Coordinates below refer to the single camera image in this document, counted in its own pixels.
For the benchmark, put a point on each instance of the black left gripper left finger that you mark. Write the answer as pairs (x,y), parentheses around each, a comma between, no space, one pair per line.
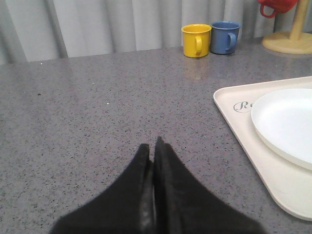
(125,207)

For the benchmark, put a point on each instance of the cream rabbit serving tray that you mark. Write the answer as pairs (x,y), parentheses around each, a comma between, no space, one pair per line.
(289,185)

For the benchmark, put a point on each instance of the blue enamel mug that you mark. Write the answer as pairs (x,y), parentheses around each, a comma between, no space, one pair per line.
(224,37)

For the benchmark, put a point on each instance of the white round plate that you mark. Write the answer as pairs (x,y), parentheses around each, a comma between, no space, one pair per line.
(283,121)

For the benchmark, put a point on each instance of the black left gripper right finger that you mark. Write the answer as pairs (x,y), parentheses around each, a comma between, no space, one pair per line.
(185,206)

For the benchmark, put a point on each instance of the wooden mug tree stand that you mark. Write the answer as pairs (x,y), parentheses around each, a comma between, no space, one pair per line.
(295,41)

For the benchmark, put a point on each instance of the red enamel mug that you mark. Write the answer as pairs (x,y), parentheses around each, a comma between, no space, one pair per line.
(278,6)

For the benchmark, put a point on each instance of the yellow enamel mug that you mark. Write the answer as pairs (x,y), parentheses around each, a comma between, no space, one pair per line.
(196,40)

